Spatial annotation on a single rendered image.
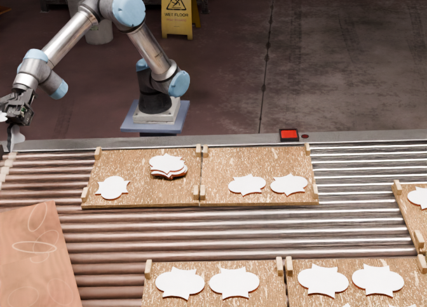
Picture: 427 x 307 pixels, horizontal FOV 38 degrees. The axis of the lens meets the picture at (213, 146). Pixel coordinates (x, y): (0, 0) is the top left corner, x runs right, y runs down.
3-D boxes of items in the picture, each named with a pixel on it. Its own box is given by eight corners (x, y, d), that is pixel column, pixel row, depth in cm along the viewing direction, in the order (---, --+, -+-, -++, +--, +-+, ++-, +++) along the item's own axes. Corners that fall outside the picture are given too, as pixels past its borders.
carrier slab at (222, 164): (203, 151, 241) (203, 148, 240) (308, 149, 240) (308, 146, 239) (199, 206, 212) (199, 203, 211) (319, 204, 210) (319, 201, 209)
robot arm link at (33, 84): (12, 72, 205) (24, 86, 212) (7, 84, 203) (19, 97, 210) (31, 74, 203) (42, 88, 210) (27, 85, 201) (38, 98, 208)
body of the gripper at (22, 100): (17, 115, 195) (30, 84, 200) (-6, 114, 198) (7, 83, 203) (28, 128, 202) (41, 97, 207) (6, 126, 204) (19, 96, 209)
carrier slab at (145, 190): (98, 154, 243) (98, 150, 242) (201, 151, 242) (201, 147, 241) (81, 208, 213) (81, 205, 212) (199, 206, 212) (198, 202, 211)
